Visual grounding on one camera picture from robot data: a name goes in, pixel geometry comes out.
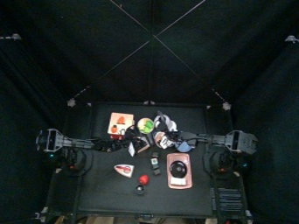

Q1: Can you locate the thin diagonal brace cord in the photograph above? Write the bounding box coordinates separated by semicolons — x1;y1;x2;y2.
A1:
106;0;228;107
69;0;206;102

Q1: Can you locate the red round toy fruit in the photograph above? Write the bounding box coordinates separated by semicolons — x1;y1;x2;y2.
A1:
137;174;150;186

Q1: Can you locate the red and white toy iron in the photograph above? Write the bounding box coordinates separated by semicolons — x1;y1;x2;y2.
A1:
113;164;136;179

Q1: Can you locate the black round disc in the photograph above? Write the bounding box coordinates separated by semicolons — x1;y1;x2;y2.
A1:
169;160;189;178

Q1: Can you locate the steel pot with arched handle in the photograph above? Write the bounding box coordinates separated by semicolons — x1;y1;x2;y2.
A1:
133;183;146;196

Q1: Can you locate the white bowl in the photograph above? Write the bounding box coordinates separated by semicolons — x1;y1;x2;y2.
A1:
136;117;154;135

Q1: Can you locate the green white red-dot block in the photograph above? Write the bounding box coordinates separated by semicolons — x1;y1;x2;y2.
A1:
150;151;161;166

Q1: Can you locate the pinkish wooden tray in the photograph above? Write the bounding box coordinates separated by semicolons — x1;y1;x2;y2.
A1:
165;152;193;190

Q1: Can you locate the white round plate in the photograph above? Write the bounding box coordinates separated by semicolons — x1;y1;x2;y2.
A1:
153;130;177;149

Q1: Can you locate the white cup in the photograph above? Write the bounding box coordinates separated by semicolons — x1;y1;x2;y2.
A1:
153;110;178;132

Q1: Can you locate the white block with fruit picture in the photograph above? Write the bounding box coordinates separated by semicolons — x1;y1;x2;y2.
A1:
169;178;188;186

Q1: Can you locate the orange picture card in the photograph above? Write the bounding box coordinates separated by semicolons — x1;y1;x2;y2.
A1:
106;112;136;140

